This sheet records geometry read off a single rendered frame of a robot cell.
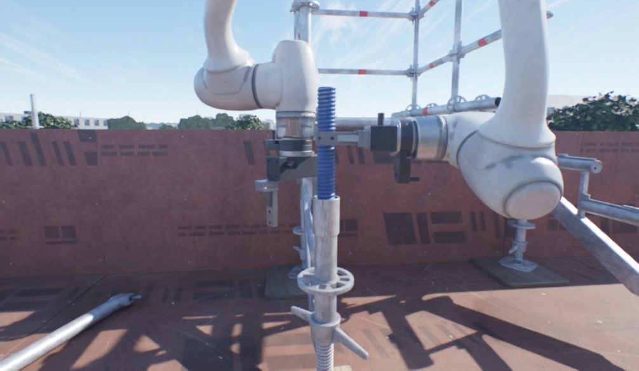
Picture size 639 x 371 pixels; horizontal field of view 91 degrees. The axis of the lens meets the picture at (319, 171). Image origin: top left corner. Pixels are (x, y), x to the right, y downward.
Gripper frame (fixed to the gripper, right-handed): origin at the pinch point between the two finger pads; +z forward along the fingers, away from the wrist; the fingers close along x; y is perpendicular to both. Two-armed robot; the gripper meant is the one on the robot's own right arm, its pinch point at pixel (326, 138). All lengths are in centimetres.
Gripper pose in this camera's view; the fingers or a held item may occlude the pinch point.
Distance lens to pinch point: 65.6
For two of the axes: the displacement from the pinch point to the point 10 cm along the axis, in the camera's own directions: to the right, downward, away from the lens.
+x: -0.5, 1.2, -9.9
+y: 0.0, -9.9, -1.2
